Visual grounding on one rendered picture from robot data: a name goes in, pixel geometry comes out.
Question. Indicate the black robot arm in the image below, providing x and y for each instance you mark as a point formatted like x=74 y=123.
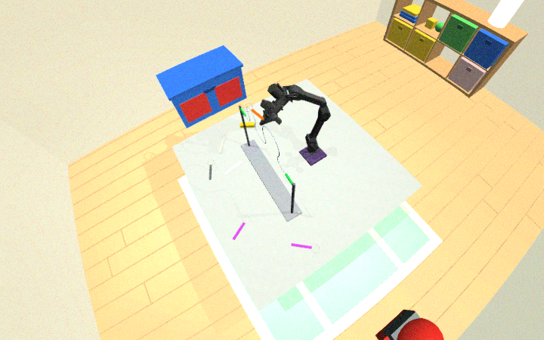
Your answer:
x=296 y=93

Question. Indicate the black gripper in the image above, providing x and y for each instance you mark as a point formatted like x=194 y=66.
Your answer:
x=272 y=116

